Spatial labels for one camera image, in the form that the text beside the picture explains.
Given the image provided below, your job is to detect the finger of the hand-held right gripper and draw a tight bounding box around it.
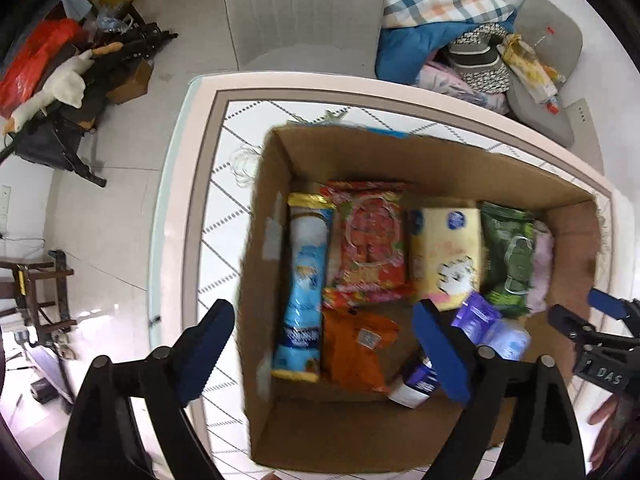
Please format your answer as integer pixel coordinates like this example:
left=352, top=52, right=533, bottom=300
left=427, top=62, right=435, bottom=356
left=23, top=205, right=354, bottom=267
left=547, top=304, right=602, bottom=349
left=587, top=287, right=640, bottom=322

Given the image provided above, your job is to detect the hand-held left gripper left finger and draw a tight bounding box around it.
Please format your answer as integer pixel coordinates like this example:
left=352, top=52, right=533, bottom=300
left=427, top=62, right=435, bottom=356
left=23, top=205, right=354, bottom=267
left=59, top=298, right=236, bottom=480

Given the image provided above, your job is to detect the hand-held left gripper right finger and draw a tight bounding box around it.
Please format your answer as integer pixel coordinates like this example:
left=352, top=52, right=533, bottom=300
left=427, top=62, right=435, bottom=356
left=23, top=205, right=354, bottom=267
left=412, top=298, right=587, bottom=480

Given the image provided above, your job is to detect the purple and white packet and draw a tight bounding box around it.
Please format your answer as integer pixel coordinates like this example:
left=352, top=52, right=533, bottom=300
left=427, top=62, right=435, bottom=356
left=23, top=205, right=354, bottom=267
left=387, top=292, right=503, bottom=409

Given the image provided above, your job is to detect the pink snack packet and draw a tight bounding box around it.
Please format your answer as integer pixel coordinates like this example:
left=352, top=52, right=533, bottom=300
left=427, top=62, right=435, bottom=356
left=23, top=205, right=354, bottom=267
left=527, top=219, right=556, bottom=316

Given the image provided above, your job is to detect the light blue tissue packet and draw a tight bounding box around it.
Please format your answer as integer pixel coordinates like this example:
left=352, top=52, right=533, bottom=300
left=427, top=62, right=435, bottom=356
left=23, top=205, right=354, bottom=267
left=487, top=317, right=532, bottom=361

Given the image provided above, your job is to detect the green snack packet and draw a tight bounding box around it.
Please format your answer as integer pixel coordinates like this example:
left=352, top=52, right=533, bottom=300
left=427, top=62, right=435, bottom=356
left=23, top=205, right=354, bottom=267
left=479, top=201, right=537, bottom=317

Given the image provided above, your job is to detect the orange snack packet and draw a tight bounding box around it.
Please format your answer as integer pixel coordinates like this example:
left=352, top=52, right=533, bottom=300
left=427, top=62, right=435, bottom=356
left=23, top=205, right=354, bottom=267
left=319, top=307, right=401, bottom=394

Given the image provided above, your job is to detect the yellow tissue packet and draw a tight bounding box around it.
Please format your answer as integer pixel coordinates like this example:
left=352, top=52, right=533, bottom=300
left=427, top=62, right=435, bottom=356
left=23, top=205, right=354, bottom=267
left=408, top=201, right=484, bottom=311

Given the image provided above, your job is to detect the long blue snack packet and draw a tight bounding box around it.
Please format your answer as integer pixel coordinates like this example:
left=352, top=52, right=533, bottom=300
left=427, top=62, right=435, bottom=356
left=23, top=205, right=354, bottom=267
left=271, top=192, right=336, bottom=381

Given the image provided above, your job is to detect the red snack packet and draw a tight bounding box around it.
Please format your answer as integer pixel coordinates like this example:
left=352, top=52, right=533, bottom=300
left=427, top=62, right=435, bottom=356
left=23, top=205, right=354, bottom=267
left=319, top=181, right=416, bottom=309

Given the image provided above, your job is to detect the person's right hand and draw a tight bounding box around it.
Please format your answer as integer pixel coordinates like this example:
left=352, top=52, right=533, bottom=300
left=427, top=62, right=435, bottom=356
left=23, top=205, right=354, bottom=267
left=588, top=398, right=624, bottom=470

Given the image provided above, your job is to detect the white power strip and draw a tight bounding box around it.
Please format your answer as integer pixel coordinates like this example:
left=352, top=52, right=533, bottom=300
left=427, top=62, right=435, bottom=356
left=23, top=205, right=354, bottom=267
left=562, top=99, right=601, bottom=171

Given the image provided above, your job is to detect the dark wooden stool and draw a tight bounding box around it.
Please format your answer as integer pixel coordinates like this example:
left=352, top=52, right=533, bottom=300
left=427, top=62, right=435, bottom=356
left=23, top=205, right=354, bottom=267
left=0, top=249, right=79, bottom=349

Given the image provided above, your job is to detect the small orange bag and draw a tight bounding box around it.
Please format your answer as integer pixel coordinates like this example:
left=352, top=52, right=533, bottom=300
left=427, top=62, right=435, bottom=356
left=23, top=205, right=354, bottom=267
left=542, top=62, right=569, bottom=86

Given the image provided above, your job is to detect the pale yellow packet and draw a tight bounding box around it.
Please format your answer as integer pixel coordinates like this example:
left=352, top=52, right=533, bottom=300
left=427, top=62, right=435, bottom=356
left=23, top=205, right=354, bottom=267
left=502, top=33, right=559, bottom=104

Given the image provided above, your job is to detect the black folding cart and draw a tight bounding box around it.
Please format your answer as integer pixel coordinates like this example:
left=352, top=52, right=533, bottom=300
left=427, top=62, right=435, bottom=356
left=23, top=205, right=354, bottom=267
left=0, top=22, right=179, bottom=189

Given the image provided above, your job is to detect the pink floral cloth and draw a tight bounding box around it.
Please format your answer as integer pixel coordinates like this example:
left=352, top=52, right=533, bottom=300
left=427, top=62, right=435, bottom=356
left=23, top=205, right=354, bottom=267
left=414, top=59, right=511, bottom=116

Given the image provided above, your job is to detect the black and white patterned bag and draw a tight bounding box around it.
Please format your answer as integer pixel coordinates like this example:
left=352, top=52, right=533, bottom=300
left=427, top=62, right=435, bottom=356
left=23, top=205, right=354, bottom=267
left=446, top=23, right=511, bottom=94

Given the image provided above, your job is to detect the small brown cardboard box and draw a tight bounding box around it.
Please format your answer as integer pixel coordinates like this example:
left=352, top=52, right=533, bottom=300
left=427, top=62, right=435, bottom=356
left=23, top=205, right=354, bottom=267
left=107, top=57, right=154, bottom=106

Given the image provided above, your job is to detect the blue duvet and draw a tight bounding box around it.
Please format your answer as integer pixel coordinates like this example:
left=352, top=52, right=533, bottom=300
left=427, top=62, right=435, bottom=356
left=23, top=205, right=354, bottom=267
left=374, top=14, right=519, bottom=84

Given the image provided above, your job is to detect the white goose plush toy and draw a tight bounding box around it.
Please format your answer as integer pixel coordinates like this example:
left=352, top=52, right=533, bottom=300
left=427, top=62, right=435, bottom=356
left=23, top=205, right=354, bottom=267
left=2, top=42, right=124, bottom=136

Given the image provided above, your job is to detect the red plastic bag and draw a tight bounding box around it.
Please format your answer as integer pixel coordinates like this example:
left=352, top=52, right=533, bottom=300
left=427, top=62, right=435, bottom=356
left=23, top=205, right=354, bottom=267
left=0, top=18, right=86, bottom=119

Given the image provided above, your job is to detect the grey chair with tall back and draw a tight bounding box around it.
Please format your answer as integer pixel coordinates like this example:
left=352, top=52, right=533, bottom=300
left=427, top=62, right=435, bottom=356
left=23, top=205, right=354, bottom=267
left=216, top=0, right=392, bottom=72

